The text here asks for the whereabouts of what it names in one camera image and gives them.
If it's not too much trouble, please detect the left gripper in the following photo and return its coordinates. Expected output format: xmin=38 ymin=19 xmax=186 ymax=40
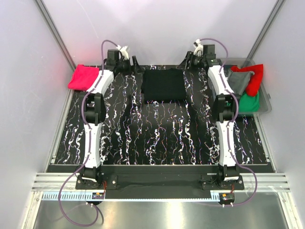
xmin=116 ymin=56 xmax=144 ymax=77

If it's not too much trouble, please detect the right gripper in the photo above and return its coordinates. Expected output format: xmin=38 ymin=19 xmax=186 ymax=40
xmin=176 ymin=52 xmax=204 ymax=73

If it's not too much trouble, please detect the black t-shirt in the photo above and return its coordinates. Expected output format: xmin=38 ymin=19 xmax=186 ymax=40
xmin=141 ymin=68 xmax=186 ymax=102

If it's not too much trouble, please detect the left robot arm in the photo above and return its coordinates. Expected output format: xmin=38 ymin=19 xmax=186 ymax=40
xmin=76 ymin=49 xmax=143 ymax=189

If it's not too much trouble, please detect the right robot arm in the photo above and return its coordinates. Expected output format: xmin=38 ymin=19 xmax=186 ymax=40
xmin=181 ymin=39 xmax=239 ymax=189

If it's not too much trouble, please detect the pink folded t-shirt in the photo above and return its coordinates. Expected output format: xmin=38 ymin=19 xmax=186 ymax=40
xmin=67 ymin=64 xmax=99 ymax=91

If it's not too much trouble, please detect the grey t-shirt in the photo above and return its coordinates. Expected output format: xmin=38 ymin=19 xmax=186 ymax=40
xmin=227 ymin=71 xmax=254 ymax=95

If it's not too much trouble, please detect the red t-shirt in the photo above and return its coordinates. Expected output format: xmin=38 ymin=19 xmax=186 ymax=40
xmin=231 ymin=64 xmax=264 ymax=97

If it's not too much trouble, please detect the green t-shirt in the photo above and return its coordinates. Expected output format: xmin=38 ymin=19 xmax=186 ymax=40
xmin=239 ymin=92 xmax=260 ymax=113

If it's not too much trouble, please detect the clear plastic bin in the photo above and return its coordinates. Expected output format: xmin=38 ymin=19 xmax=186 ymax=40
xmin=217 ymin=58 xmax=272 ymax=116

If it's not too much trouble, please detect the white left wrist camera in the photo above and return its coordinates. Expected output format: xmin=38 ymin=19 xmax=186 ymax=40
xmin=116 ymin=45 xmax=130 ymax=60

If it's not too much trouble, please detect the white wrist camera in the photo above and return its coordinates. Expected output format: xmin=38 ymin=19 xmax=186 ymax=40
xmin=116 ymin=45 xmax=130 ymax=60
xmin=193 ymin=39 xmax=203 ymax=57

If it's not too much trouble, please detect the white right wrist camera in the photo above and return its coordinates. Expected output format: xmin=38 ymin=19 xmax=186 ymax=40
xmin=193 ymin=39 xmax=203 ymax=57

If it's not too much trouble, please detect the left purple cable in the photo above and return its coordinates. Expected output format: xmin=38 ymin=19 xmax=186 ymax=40
xmin=57 ymin=40 xmax=121 ymax=227

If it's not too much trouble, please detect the purple cable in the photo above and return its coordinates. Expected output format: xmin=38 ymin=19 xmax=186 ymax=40
xmin=196 ymin=38 xmax=258 ymax=207
xmin=57 ymin=40 xmax=121 ymax=227

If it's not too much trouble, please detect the right aluminium corner post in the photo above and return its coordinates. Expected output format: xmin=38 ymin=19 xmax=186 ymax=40
xmin=246 ymin=0 xmax=286 ymax=60

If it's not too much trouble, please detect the aluminium corner post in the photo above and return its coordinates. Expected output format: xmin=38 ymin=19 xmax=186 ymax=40
xmin=246 ymin=0 xmax=286 ymax=60
xmin=34 ymin=0 xmax=76 ymax=70

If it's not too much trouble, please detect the left aluminium corner post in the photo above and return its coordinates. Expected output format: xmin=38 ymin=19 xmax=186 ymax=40
xmin=34 ymin=0 xmax=76 ymax=70

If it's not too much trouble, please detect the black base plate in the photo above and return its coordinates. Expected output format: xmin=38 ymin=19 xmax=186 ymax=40
xmin=75 ymin=164 xmax=245 ymax=200

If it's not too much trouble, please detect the aluminium frame rail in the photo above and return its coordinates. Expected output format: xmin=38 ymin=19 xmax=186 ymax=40
xmin=32 ymin=173 xmax=290 ymax=192

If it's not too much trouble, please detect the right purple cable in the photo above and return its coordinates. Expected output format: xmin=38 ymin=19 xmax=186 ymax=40
xmin=196 ymin=38 xmax=258 ymax=207

